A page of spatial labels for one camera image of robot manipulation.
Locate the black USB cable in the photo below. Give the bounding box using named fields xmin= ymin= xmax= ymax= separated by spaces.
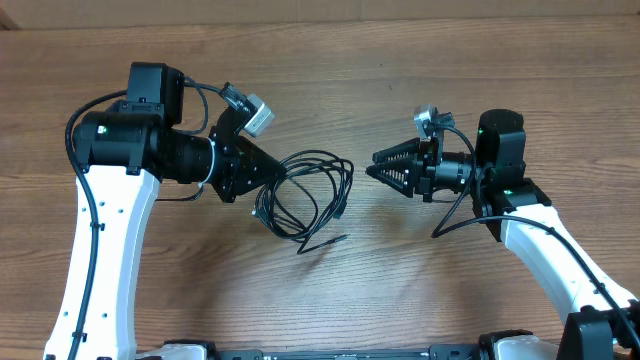
xmin=252 ymin=149 xmax=355 ymax=255
xmin=254 ymin=152 xmax=354 ymax=241

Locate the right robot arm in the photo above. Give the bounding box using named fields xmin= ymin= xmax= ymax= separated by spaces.
xmin=366 ymin=105 xmax=639 ymax=359

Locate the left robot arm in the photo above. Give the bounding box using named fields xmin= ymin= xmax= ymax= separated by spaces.
xmin=44 ymin=62 xmax=284 ymax=359

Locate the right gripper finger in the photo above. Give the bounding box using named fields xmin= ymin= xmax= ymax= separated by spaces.
xmin=366 ymin=159 xmax=416 ymax=198
xmin=372 ymin=138 xmax=420 ymax=164

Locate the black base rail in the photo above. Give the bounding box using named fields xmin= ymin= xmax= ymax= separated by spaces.
xmin=214 ymin=344 xmax=489 ymax=360

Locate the brown cardboard backdrop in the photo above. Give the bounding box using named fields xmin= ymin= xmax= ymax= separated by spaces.
xmin=1 ymin=0 xmax=639 ymax=30

